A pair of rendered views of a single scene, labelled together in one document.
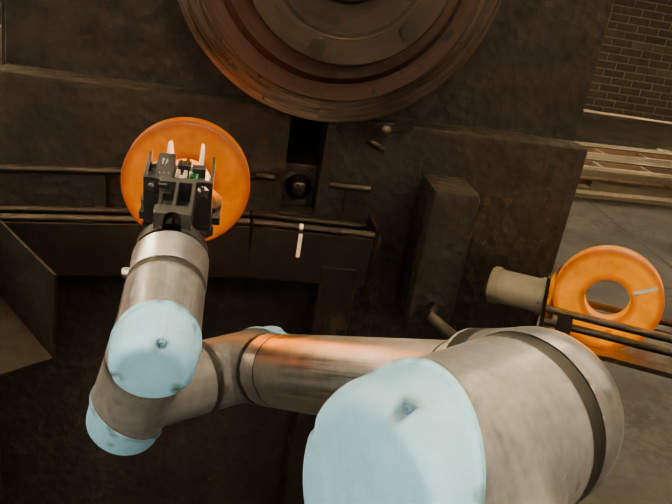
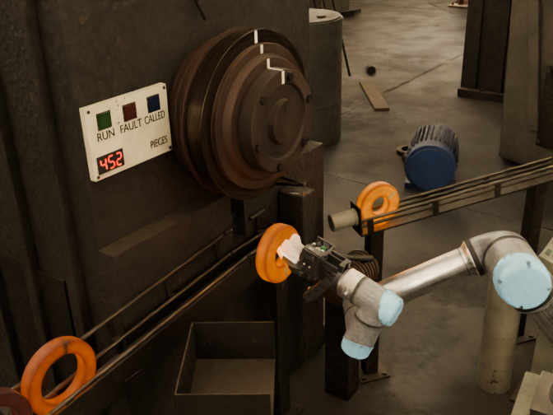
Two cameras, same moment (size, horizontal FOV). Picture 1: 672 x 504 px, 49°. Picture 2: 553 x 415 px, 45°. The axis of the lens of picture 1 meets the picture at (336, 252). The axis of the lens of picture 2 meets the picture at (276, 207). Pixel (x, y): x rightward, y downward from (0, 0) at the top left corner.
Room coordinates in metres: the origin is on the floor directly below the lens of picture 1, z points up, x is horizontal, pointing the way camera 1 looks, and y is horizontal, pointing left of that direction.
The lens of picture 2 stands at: (-0.26, 1.23, 1.69)
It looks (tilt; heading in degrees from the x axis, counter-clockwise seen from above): 26 degrees down; 318
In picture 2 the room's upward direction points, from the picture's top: 2 degrees counter-clockwise
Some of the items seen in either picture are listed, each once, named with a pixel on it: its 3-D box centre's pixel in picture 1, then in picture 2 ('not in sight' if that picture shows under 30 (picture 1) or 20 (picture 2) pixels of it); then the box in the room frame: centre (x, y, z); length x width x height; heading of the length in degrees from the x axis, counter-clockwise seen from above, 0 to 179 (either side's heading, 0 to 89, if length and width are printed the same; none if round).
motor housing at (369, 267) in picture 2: not in sight; (348, 325); (1.03, -0.28, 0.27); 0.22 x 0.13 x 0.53; 100
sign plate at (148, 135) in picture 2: not in sight; (129, 130); (1.15, 0.42, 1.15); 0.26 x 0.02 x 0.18; 100
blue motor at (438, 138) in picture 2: not in sight; (433, 155); (1.91, -2.08, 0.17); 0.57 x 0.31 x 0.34; 120
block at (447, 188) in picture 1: (435, 249); (296, 221); (1.16, -0.16, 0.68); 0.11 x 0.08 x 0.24; 10
